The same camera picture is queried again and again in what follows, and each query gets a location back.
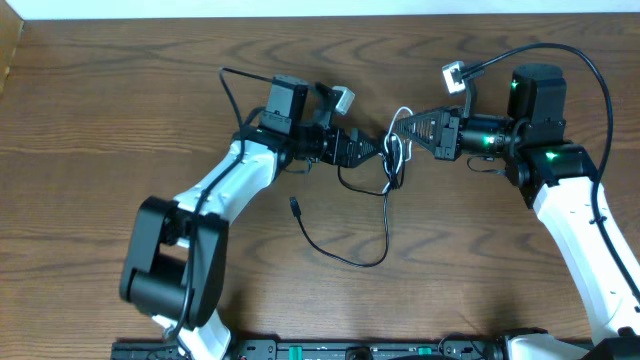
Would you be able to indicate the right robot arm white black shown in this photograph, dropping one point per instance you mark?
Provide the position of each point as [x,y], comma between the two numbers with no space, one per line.
[560,183]

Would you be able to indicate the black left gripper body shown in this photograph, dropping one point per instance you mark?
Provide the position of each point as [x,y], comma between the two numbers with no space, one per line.
[331,149]

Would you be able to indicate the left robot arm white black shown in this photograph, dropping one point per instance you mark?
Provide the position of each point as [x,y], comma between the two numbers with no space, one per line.
[174,269]

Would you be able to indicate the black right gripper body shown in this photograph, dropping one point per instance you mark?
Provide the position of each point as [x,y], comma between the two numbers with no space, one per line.
[451,135]

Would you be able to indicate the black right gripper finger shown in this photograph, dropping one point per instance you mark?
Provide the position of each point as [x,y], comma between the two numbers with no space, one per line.
[424,139]
[407,121]

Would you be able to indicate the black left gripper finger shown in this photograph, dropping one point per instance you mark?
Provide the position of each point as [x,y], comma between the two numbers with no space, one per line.
[363,144]
[359,157]

